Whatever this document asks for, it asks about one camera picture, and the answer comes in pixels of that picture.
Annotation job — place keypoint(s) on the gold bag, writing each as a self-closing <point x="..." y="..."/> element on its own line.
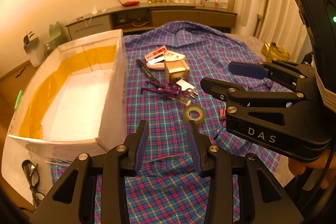
<point x="275" y="52"/>

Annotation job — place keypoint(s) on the green potted plant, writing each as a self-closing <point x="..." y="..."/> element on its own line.
<point x="28" y="37"/>

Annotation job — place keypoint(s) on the black marker pen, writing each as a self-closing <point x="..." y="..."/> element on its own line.
<point x="145" y="69"/>

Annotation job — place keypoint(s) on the dark shelf device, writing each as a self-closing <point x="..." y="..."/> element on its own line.
<point x="121" y="21"/>

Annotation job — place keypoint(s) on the person's right hand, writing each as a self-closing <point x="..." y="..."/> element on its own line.
<point x="299" y="167"/>

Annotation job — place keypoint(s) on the grey desk organizer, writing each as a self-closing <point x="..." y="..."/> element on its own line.
<point x="208" y="2"/>

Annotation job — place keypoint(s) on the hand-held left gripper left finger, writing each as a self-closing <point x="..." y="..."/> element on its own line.
<point x="140" y="145"/>

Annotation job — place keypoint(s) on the white foam box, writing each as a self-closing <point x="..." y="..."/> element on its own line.
<point x="78" y="108"/>

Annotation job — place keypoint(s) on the purple action figure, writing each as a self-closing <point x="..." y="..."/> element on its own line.
<point x="165" y="90"/>

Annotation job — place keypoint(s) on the red and white pack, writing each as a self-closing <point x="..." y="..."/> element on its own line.
<point x="155" y="53"/>

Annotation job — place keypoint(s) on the black glasses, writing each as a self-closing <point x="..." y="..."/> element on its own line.
<point x="30" y="168"/>

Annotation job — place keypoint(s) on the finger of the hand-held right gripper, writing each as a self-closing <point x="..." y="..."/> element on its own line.
<point x="218" y="87"/>
<point x="246" y="68"/>

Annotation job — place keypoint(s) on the gold tin box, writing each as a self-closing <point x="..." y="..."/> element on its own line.
<point x="176" y="69"/>

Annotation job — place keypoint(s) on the grey TV cabinet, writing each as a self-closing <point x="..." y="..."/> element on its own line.
<point x="183" y="16"/>

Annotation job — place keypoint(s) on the blue plaid shirt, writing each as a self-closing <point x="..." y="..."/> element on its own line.
<point x="162" y="108"/>

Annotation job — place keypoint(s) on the white charger plug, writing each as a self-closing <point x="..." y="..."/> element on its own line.
<point x="187" y="86"/>

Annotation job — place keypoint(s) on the dark flat floor item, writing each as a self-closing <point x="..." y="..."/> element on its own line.
<point x="20" y="72"/>

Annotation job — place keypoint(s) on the clear tape roll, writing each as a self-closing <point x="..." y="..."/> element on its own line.
<point x="187" y="115"/>

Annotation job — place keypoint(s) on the white printed card box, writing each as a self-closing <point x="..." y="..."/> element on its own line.
<point x="173" y="56"/>

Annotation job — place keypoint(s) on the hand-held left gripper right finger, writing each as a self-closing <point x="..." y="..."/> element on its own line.
<point x="195" y="153"/>

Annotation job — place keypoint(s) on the red dish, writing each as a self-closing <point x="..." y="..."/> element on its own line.
<point x="130" y="3"/>

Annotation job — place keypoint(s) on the white paper cards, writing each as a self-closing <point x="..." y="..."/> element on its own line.
<point x="222" y="2"/>

